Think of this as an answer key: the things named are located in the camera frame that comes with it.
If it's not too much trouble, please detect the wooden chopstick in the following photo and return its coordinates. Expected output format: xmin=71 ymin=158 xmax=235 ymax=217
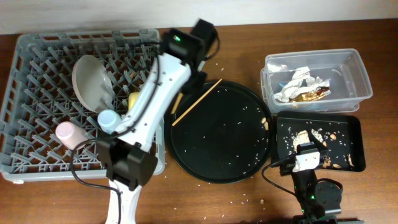
xmin=170 ymin=93 xmax=183 ymax=114
xmin=172 ymin=78 xmax=223 ymax=126

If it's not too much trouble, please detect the brown gold snack wrapper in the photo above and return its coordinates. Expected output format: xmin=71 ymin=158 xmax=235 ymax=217
xmin=290 ymin=87 xmax=331 ymax=102

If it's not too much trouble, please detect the yellow plastic bowl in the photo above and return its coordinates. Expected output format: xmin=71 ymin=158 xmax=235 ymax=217
xmin=128 ymin=91 xmax=140 ymax=111

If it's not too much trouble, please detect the white paper napkin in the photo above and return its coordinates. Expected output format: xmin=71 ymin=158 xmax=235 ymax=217
xmin=274 ymin=67 xmax=330 ymax=103

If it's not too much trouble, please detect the light blue plastic cup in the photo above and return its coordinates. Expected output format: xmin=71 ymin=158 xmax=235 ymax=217
xmin=97 ymin=110 xmax=121 ymax=134

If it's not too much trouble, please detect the grey round plate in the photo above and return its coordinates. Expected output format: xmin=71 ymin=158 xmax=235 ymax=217
xmin=72 ymin=55 xmax=114 ymax=113

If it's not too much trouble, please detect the pink plastic cup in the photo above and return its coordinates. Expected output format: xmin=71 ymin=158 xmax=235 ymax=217
xmin=55 ymin=121 xmax=88 ymax=150

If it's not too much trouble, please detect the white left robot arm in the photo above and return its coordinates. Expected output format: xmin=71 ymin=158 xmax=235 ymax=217
xmin=72 ymin=19 xmax=220 ymax=223

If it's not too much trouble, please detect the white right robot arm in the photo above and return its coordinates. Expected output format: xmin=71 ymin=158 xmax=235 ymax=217
xmin=261 ymin=142 xmax=364 ymax=224

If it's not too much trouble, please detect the black rectangular food-waste tray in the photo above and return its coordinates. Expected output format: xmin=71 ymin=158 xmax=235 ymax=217
xmin=271 ymin=111 xmax=366 ymax=172

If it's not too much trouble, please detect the clear plastic waste bin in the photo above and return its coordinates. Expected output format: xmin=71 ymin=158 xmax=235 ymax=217
xmin=261 ymin=49 xmax=373 ymax=114

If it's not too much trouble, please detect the grey plastic dishwasher rack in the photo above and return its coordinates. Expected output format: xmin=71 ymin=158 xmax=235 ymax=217
xmin=1 ymin=29 xmax=160 ymax=184

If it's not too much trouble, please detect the pile of food scraps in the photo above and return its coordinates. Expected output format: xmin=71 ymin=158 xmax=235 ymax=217
xmin=289 ymin=128 xmax=355 ymax=170

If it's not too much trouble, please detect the round black tray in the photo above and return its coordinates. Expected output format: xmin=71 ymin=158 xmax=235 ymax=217
xmin=164 ymin=81 xmax=276 ymax=184

